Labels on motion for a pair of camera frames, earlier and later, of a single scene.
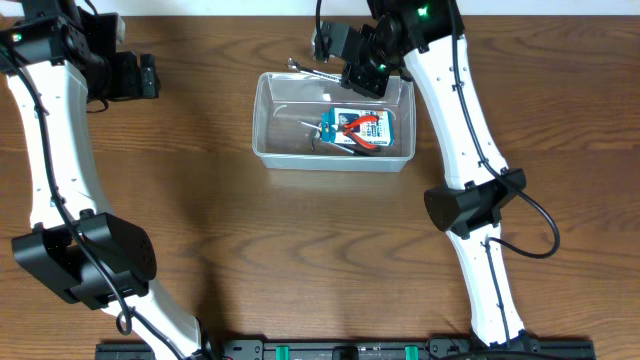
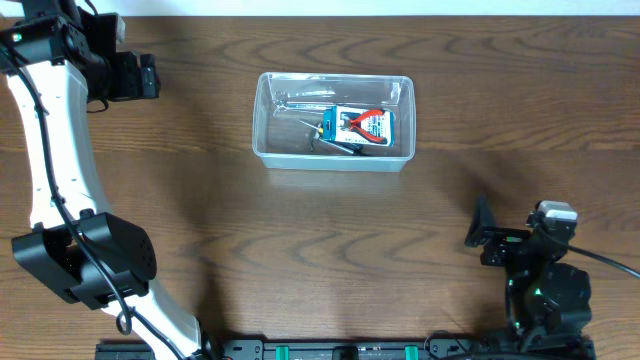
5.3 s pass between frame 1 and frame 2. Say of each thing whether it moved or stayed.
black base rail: stayed
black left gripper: stayed
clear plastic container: stayed
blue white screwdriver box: stayed
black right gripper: moved
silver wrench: moved
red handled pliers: moved
